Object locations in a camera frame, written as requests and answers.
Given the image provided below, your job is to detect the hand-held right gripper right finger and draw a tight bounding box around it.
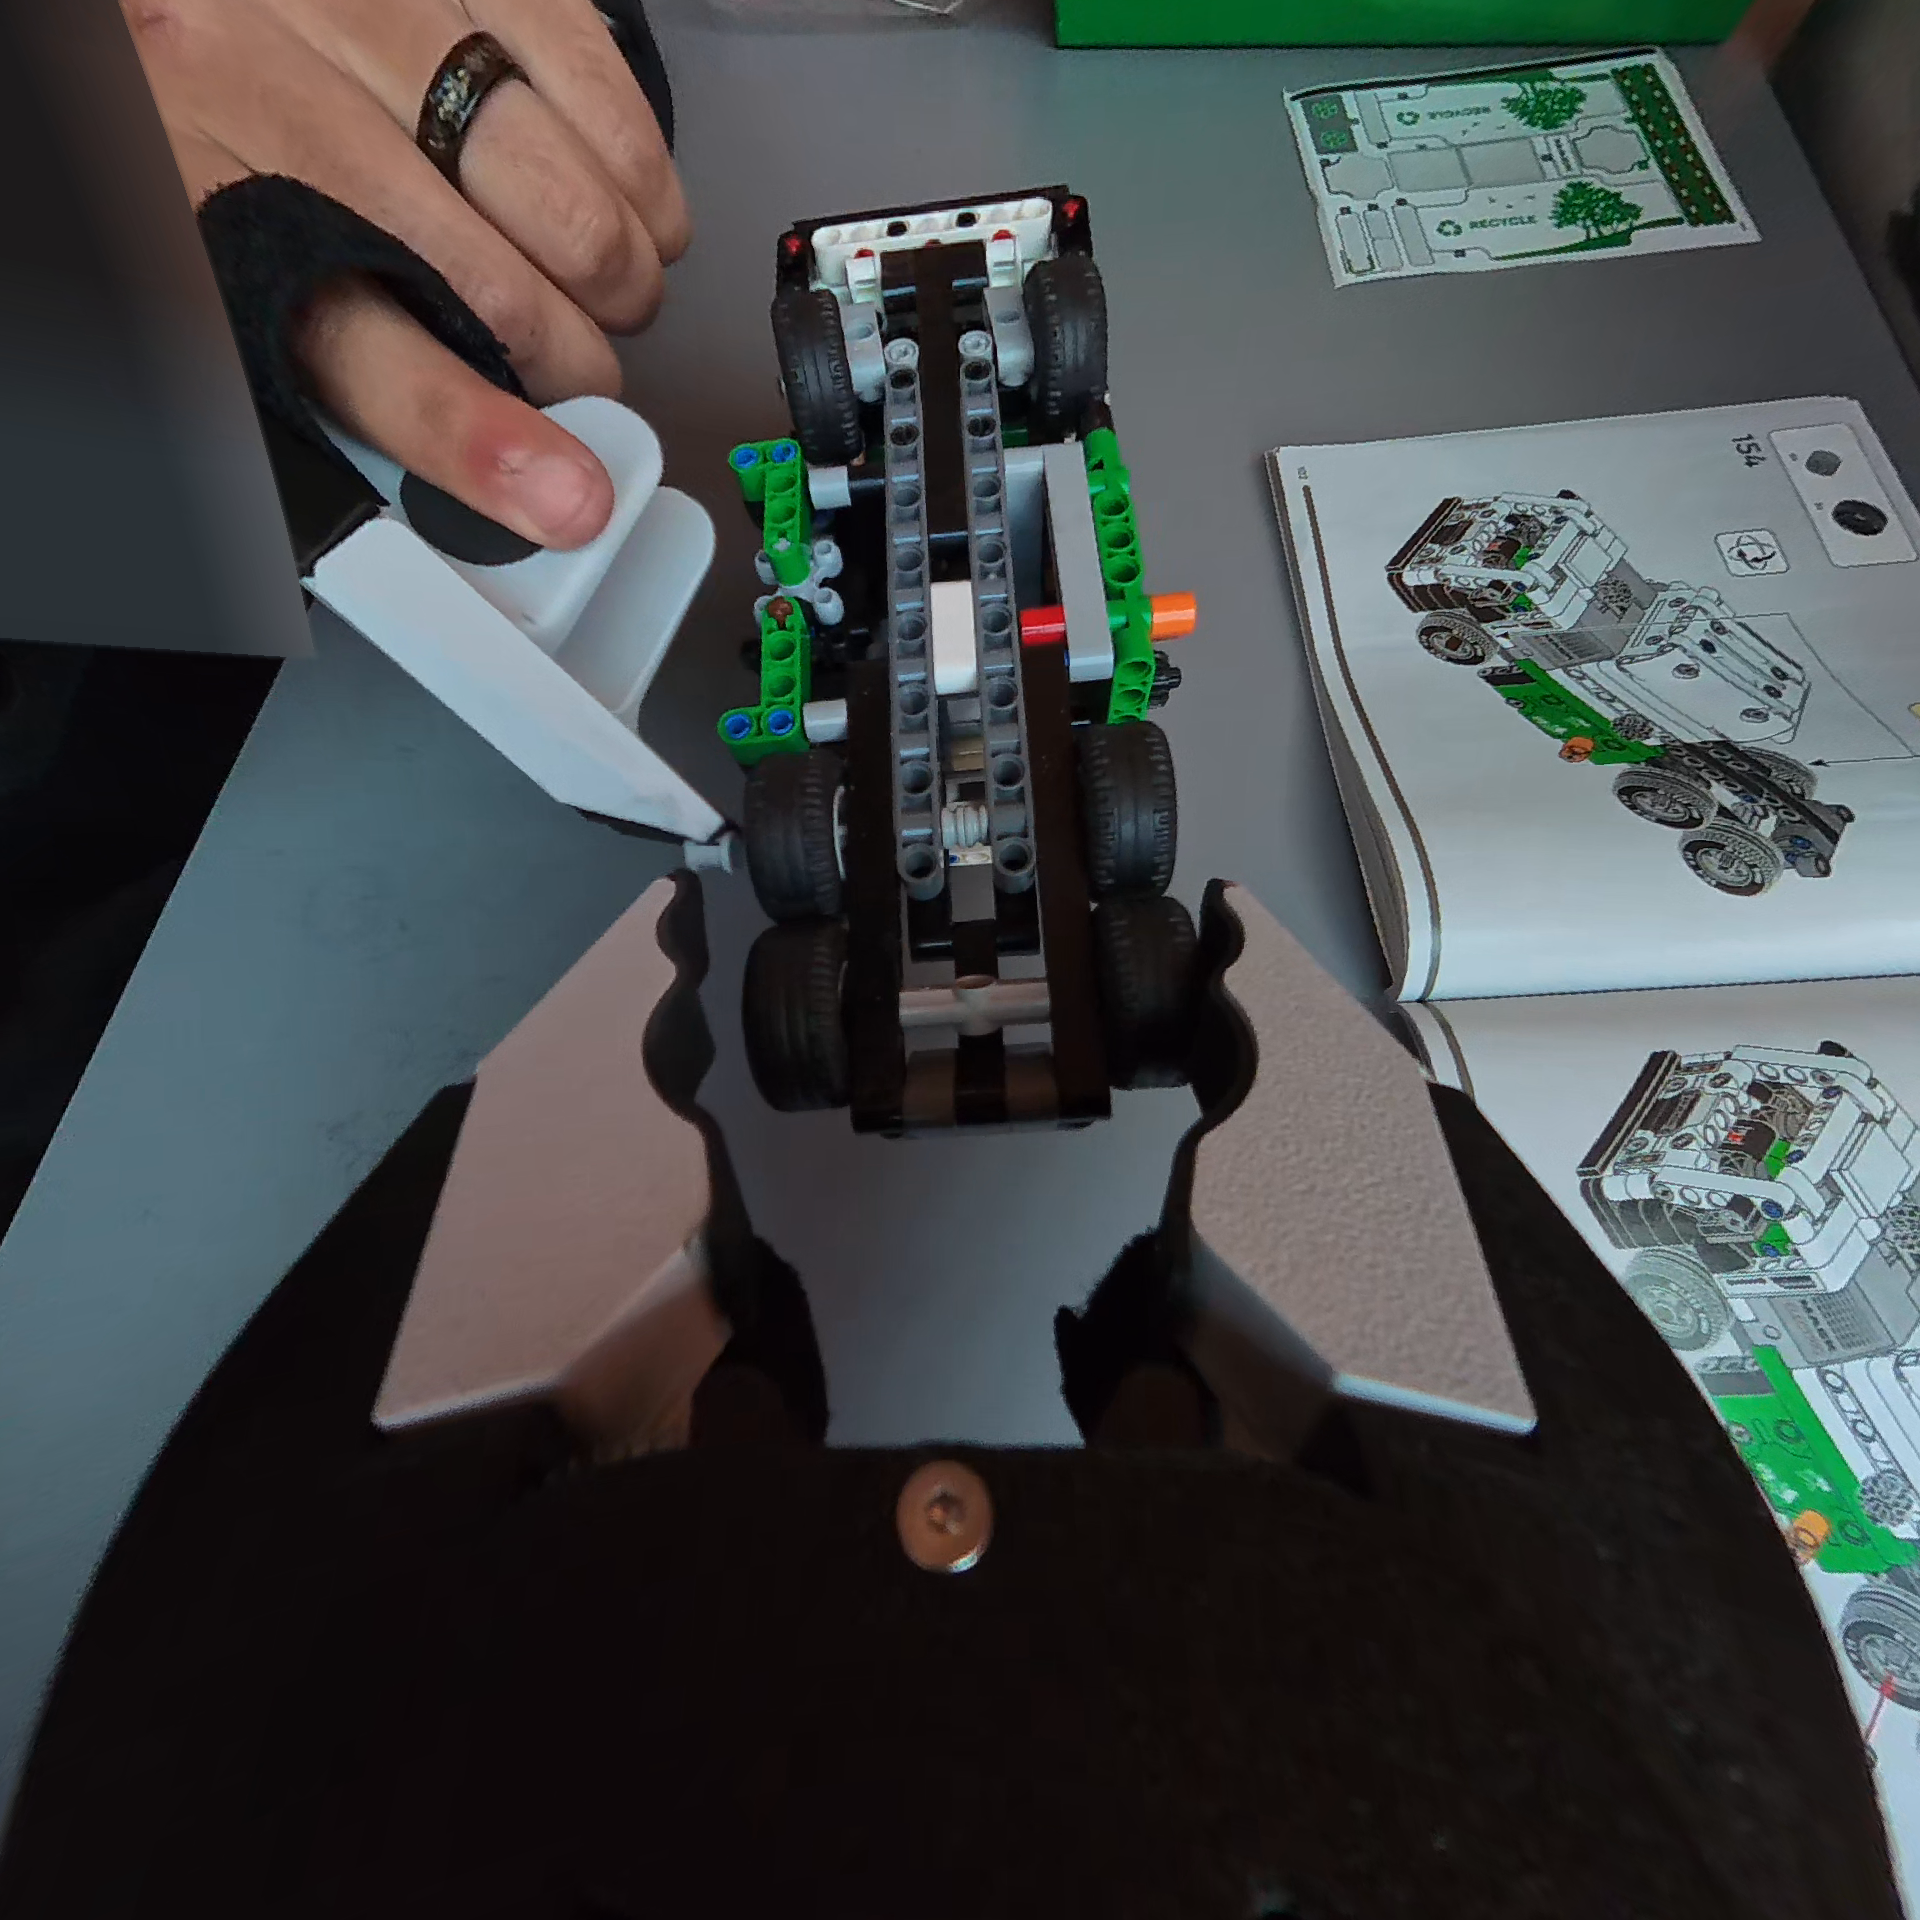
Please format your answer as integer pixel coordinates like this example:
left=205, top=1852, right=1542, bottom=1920
left=1167, top=881, right=1542, bottom=1453

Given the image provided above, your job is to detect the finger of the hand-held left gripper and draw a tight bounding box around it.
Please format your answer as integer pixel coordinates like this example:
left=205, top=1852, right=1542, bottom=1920
left=298, top=508, right=740, bottom=847

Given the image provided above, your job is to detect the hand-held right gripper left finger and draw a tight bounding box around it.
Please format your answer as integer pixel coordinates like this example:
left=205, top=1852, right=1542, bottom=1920
left=367, top=867, right=753, bottom=1457

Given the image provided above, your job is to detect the lego truck model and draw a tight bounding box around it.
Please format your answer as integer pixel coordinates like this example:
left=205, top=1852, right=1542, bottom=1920
left=724, top=187, right=1201, bottom=1137

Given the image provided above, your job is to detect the open lego instruction booklet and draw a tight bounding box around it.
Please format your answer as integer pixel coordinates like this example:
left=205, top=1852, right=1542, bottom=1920
left=1264, top=393, right=1920, bottom=1772

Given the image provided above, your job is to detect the person's left hand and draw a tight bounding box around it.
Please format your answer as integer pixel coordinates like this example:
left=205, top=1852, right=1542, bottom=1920
left=119, top=0, right=695, bottom=561

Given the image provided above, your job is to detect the green box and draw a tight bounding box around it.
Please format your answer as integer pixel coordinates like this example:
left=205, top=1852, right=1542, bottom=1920
left=1053, top=0, right=1727, bottom=51

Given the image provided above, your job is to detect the green and white sticker sheet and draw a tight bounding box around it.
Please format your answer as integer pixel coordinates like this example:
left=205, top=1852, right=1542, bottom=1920
left=1281, top=48, right=1759, bottom=289

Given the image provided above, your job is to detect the dark finger ring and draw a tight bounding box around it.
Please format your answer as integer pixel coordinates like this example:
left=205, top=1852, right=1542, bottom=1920
left=416, top=32, right=535, bottom=189

